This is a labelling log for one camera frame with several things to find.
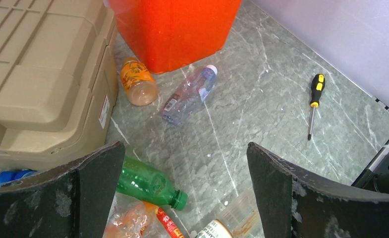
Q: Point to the green plastic bottle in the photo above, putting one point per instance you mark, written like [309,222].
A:
[149,184]

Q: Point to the clear tea bottle white label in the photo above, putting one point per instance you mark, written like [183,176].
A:
[239,219]

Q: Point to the small orange juice bottle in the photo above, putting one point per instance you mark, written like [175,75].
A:
[138,83]

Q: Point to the yellow black screwdriver on table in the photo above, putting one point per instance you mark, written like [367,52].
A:
[317,87]

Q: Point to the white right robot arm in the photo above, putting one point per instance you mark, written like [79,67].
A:
[375,177]

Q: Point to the large orange bottle centre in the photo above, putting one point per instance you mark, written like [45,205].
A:
[132,218]

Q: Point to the tan plastic toolbox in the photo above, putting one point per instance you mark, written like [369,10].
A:
[58,81]

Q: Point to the blue label water bottle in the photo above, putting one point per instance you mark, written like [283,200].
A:
[11,175]

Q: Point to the small clear water bottle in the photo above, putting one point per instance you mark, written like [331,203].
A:
[190,95]

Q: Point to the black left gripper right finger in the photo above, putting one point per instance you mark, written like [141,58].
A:
[294,202]

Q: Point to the orange plastic bin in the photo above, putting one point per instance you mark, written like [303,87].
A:
[166,35]

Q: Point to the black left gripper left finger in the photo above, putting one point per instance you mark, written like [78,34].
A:
[69,201]

